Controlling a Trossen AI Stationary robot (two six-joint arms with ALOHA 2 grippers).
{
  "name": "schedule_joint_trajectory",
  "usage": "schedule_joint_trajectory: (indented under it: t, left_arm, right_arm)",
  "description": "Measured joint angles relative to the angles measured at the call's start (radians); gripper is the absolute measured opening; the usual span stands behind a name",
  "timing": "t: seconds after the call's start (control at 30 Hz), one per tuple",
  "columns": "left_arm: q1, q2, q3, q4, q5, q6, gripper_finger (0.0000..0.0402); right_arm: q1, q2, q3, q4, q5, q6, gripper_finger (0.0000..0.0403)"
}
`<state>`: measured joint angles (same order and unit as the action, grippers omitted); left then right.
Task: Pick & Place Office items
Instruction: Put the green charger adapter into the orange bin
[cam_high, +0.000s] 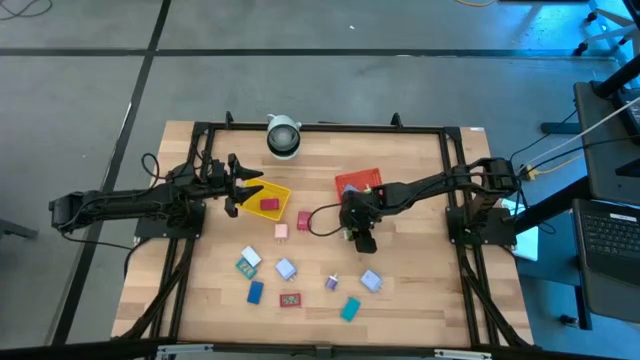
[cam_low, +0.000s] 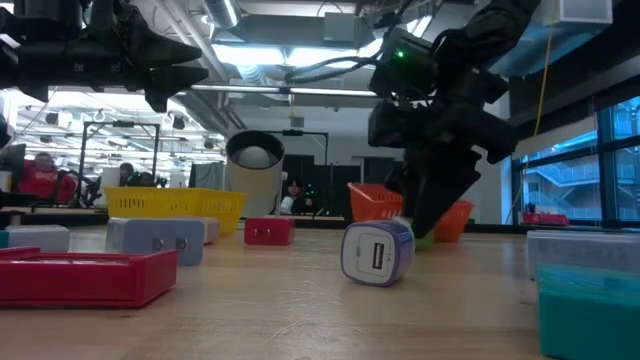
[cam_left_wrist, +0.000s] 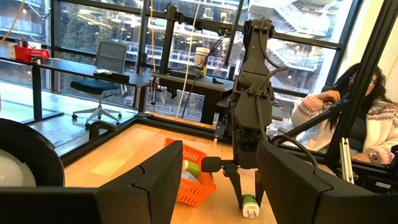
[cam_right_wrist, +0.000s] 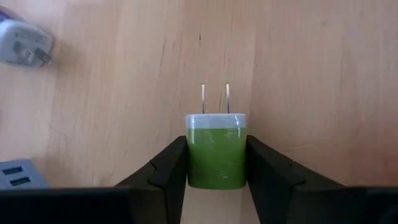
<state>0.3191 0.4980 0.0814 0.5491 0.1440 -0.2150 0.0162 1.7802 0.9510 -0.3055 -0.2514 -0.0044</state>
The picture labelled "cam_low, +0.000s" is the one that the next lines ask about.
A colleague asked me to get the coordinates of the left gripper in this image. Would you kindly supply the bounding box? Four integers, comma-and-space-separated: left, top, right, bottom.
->
0, 0, 210, 114

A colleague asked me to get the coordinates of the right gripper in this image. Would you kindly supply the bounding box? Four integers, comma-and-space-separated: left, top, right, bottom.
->
368, 97, 519, 239

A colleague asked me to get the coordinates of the orange plastic basket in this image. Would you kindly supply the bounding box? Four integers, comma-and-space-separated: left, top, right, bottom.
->
347, 181, 476, 244

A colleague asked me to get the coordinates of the green wall charger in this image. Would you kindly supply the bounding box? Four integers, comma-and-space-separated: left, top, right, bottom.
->
399, 217, 436, 251

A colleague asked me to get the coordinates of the purple-edged white USB cube charger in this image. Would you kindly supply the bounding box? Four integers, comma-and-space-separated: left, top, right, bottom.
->
340, 219, 416, 289

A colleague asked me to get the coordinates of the yellow plastic basket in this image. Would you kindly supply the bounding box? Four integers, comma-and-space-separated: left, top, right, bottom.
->
103, 186, 248, 237

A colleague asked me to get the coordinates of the red cube wall charger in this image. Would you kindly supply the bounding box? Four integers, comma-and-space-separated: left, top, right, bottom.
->
243, 216, 296, 247

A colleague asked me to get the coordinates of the pale pink wall charger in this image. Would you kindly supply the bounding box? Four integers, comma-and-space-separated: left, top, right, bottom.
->
199, 216, 221, 246

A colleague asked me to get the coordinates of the lavender wall charger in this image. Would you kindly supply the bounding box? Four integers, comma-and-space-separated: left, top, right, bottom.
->
525, 229, 640, 281
104, 216, 206, 267

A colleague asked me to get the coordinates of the white rectangular charger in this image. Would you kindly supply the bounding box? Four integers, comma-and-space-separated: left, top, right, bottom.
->
5, 224, 72, 253

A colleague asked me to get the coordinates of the teal rectangular box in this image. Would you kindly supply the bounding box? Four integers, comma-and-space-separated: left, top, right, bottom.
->
535, 263, 640, 360

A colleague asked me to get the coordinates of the black partition panel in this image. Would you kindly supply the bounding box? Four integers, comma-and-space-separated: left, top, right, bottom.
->
363, 157, 406, 186
282, 153, 362, 216

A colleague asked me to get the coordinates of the long linear ceiling light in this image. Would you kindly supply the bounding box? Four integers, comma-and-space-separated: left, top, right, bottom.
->
0, 74, 379, 104

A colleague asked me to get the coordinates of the grey fabric cover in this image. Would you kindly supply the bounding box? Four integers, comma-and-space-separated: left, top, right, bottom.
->
188, 162, 226, 191

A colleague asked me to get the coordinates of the red storage bin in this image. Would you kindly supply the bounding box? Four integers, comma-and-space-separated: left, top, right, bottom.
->
521, 211, 571, 228

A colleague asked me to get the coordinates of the grey ceiling box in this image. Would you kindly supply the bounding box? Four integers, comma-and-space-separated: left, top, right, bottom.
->
323, 12, 357, 44

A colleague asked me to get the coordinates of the black monitor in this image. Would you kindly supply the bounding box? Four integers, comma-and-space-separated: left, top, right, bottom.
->
0, 144, 26, 194

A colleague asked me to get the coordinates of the flat rectangular box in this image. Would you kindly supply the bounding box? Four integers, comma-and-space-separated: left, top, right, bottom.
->
0, 245, 180, 309

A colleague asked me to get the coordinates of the white ceiling box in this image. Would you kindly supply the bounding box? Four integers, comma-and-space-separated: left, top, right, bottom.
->
542, 0, 614, 26

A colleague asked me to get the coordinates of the black metal gantry frame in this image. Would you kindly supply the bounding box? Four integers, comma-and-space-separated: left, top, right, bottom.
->
264, 128, 331, 216
74, 119, 161, 209

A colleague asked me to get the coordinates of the silver ventilation duct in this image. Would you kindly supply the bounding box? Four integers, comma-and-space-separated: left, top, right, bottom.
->
202, 0, 242, 30

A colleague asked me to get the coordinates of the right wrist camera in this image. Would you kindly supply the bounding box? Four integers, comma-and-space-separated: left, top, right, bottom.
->
368, 27, 437, 100

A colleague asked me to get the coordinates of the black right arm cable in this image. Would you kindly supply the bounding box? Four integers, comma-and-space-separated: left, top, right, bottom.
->
284, 53, 384, 85

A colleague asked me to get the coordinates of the yellow hanging cable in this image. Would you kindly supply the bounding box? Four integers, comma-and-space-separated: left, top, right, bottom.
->
504, 24, 554, 226

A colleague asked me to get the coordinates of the black window frame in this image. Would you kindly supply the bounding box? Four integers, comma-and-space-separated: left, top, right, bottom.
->
509, 94, 640, 231

